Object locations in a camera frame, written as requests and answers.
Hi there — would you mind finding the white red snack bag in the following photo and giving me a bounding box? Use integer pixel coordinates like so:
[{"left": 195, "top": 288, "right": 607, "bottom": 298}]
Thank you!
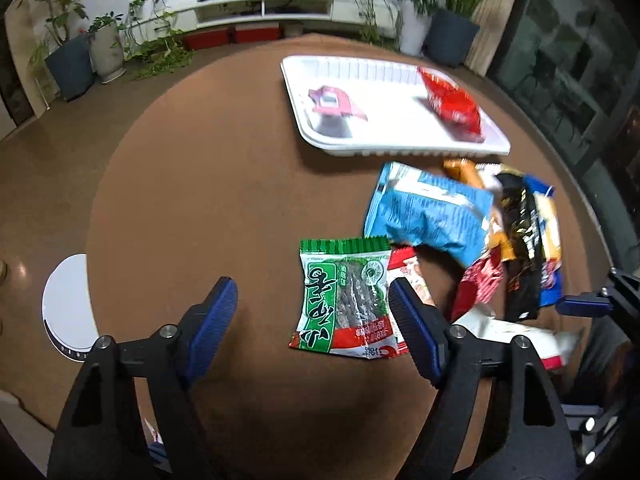
[{"left": 454, "top": 304, "right": 579, "bottom": 370}]

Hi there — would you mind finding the dark red foil packet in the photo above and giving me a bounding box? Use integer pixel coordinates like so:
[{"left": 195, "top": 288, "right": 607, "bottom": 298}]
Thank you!
[{"left": 449, "top": 247, "right": 504, "bottom": 322}]

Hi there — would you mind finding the blue yellow snack bag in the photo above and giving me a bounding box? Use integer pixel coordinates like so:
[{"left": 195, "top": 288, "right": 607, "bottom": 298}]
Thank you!
[{"left": 524, "top": 174, "right": 563, "bottom": 307}]

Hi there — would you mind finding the strawberry candy packet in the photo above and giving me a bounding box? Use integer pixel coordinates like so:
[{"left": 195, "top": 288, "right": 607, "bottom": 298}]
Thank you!
[{"left": 386, "top": 247, "right": 435, "bottom": 306}]

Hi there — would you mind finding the green seaweed snack packet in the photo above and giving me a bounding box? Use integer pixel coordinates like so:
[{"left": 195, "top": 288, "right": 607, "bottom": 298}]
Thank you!
[{"left": 288, "top": 236, "right": 400, "bottom": 360}]

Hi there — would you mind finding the red chip bag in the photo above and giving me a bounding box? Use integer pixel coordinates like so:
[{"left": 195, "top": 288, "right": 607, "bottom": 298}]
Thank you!
[{"left": 418, "top": 67, "right": 484, "bottom": 143}]

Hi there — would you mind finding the pink snack packet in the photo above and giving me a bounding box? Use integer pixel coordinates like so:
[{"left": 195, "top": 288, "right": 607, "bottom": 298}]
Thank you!
[{"left": 308, "top": 86, "right": 368, "bottom": 120}]

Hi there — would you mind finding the black snack bag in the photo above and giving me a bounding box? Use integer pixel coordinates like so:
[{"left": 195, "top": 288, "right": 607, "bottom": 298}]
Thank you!
[{"left": 498, "top": 172, "right": 544, "bottom": 322}]

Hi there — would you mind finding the white round stool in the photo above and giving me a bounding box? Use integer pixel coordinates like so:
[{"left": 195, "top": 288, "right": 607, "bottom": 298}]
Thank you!
[{"left": 41, "top": 254, "right": 99, "bottom": 362}]

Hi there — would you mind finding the white snack bar wrapper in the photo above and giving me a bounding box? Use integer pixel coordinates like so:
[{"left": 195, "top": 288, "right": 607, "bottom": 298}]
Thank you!
[{"left": 475, "top": 164, "right": 503, "bottom": 205}]

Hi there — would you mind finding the orange snack bar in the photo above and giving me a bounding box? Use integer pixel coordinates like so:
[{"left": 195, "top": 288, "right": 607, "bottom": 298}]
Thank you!
[{"left": 442, "top": 158, "right": 515, "bottom": 262}]

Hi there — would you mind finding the light blue snack bag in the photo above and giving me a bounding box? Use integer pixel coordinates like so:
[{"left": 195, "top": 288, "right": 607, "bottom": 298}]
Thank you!
[{"left": 363, "top": 162, "right": 485, "bottom": 269}]

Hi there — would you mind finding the right potted plant dark pot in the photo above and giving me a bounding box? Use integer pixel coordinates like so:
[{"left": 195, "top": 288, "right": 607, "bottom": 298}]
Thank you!
[{"left": 394, "top": 0, "right": 532, "bottom": 68}]

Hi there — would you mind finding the potted plant dark pot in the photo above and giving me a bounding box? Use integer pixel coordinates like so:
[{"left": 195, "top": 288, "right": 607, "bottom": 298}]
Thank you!
[
  {"left": 394, "top": 0, "right": 532, "bottom": 68},
  {"left": 17, "top": 0, "right": 94, "bottom": 102}
]

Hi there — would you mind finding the white plastic tray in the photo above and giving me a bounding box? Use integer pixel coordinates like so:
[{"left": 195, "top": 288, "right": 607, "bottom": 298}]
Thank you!
[{"left": 281, "top": 55, "right": 511, "bottom": 157}]

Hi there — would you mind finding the potted plant white pot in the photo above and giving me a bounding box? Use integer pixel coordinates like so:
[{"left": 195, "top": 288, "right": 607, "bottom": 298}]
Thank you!
[{"left": 86, "top": 0, "right": 166, "bottom": 85}]

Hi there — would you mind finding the red storage box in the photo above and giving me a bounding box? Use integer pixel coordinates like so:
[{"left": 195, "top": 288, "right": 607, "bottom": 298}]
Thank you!
[
  {"left": 182, "top": 28, "right": 232, "bottom": 51},
  {"left": 234, "top": 22, "right": 282, "bottom": 44}
]

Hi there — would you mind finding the white tv console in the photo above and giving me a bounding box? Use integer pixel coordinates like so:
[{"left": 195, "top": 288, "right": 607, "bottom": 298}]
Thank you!
[{"left": 144, "top": 0, "right": 402, "bottom": 42}]

